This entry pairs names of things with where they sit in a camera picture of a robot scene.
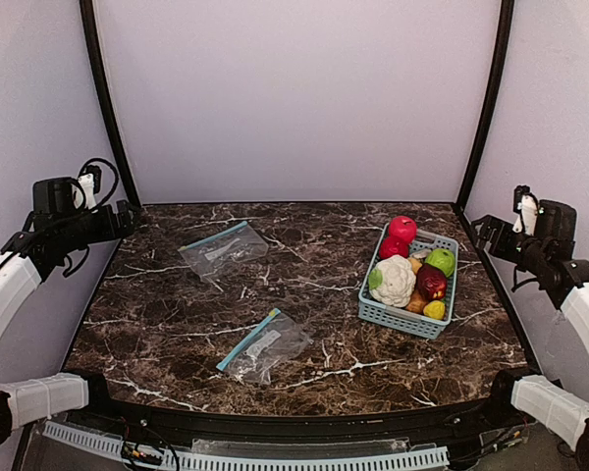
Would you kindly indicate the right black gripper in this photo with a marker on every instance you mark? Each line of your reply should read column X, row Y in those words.
column 493, row 235

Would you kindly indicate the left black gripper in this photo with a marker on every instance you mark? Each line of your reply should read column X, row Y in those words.
column 120, row 221

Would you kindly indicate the clear zip bag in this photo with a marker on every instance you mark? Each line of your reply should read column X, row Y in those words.
column 210, row 256
column 275, row 340

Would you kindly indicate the white cauliflower toy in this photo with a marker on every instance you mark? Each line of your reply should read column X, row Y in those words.
column 392, row 281

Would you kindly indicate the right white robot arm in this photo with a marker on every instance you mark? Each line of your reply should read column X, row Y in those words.
column 541, row 242

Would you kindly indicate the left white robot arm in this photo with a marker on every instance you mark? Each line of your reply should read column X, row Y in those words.
column 65, row 217

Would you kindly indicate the green apple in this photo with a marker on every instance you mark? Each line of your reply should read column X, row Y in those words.
column 442, row 259

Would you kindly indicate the dark red pomegranate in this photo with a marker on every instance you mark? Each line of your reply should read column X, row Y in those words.
column 431, row 282

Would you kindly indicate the yellow lemon toy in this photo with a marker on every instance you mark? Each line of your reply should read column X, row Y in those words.
column 435, row 309

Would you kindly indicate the pink red apple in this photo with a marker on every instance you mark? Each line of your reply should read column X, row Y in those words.
column 403, row 228

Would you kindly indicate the orange brown potato toy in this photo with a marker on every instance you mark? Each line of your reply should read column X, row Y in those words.
column 416, row 303

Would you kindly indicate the red round fruit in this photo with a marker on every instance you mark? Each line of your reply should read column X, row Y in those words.
column 391, row 246

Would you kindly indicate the light blue plastic basket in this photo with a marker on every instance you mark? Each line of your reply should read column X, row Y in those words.
column 399, row 319

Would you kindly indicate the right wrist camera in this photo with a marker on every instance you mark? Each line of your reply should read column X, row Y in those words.
column 525, row 206

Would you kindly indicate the left black frame post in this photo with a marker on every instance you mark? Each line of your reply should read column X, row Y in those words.
column 105, row 102

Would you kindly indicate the black frame post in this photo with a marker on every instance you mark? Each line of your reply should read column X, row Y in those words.
column 105, row 102
column 488, row 108

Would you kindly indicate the right black frame post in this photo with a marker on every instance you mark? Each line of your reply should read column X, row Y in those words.
column 488, row 108

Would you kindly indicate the white slotted cable duct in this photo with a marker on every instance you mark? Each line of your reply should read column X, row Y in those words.
column 220, row 455

